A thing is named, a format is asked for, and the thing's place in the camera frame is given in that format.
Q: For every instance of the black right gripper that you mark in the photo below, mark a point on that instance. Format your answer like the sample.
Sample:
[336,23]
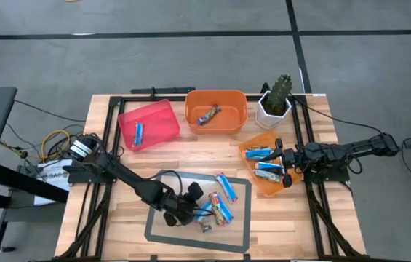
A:
[295,160]

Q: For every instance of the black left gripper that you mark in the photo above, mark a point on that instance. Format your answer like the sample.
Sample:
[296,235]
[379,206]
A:
[183,209]

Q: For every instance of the blue granola bar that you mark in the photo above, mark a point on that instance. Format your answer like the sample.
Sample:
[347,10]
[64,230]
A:
[226,188]
[138,134]
[258,154]
[228,214]
[268,167]
[207,208]

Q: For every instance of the green and silver granola bar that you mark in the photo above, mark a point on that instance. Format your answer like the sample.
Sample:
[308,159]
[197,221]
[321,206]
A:
[267,176]

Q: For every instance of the purple granola bar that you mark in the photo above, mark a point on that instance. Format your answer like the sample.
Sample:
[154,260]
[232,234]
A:
[208,115]

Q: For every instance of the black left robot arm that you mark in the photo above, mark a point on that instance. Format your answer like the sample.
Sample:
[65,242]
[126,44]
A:
[125,176]

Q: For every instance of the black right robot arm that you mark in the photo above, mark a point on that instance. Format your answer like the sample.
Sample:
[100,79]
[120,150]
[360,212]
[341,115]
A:
[365,149]

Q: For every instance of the green and red granola bar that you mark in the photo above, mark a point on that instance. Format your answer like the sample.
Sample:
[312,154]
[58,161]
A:
[216,209]

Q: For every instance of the shallow translucent orange tray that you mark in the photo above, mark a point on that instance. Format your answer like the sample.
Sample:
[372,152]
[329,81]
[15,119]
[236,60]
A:
[249,165]

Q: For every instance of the white hexagonal plant pot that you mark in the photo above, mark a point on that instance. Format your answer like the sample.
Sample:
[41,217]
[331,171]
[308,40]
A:
[263,118]

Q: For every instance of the clear mat with black border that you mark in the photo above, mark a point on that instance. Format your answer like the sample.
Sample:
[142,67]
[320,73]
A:
[234,236]

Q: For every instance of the green cactus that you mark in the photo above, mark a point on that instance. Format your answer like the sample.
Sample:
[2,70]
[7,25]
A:
[279,92]

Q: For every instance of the deep orange plastic bin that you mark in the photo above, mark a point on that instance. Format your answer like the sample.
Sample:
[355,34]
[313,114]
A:
[230,116]

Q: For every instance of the pink plastic bin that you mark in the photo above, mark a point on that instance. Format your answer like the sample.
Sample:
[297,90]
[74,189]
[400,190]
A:
[158,123]

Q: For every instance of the black bar device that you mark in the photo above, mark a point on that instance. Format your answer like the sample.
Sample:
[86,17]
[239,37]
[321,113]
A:
[168,90]

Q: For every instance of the white paper box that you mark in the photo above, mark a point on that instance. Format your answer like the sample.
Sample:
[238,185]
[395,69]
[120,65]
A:
[50,182]

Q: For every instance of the black aluminium table frame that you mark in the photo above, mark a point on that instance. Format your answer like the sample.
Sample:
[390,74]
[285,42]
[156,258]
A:
[136,98]

